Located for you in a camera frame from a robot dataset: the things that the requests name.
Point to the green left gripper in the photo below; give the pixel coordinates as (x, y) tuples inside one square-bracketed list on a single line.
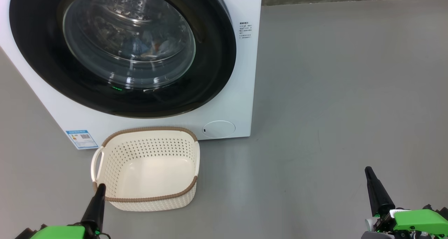
[(59, 233)]

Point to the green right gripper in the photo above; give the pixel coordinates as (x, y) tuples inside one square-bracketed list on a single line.
[(423, 219)]

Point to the round black washing machine door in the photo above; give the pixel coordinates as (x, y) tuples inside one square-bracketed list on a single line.
[(38, 57)]

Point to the blue clothes with orange print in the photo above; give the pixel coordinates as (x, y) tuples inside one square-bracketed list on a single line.
[(164, 48)]

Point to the cream perforated laundry basket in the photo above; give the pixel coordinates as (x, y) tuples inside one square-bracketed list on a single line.
[(157, 172)]

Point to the white front-load washing machine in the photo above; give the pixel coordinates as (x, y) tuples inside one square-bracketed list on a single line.
[(241, 92)]

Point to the blue energy label sticker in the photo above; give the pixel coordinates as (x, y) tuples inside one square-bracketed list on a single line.
[(81, 139)]

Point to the round white filter cover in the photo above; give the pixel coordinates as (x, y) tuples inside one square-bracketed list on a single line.
[(218, 129)]

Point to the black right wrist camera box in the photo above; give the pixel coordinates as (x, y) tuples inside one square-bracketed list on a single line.
[(441, 212)]

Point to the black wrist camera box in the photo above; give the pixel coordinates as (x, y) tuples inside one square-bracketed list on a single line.
[(26, 233), (441, 212)]

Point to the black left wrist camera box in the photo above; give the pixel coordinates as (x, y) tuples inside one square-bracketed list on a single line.
[(26, 233)]

